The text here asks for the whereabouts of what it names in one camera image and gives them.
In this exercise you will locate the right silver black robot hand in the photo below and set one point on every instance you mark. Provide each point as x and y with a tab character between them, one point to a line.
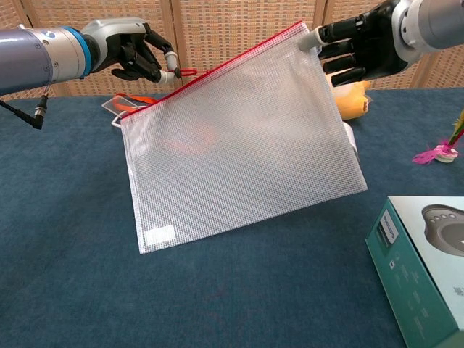
369	43

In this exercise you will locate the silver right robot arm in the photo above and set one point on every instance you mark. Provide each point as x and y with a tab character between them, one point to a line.
435	21

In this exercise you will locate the white mesh zipper pouch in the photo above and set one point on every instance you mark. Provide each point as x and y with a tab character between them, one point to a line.
235	152

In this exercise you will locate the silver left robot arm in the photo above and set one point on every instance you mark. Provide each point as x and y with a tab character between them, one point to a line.
36	58

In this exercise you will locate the yellow plush toy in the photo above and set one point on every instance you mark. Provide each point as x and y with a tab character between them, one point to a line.
353	101

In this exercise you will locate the teal Philips product box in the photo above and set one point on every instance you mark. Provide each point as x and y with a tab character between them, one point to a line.
409	275

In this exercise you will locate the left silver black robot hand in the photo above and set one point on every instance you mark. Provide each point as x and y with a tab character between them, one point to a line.
108	40

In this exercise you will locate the clear plastic badge holder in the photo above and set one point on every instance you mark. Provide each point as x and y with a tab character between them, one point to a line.
116	104

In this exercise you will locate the woven wicker folding screen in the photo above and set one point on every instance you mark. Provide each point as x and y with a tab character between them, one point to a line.
224	32

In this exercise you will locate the colourful feather shuttlecock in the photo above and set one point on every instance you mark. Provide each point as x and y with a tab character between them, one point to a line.
445	152

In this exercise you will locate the white handheld garment steamer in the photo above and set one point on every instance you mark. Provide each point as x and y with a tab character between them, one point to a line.
352	139

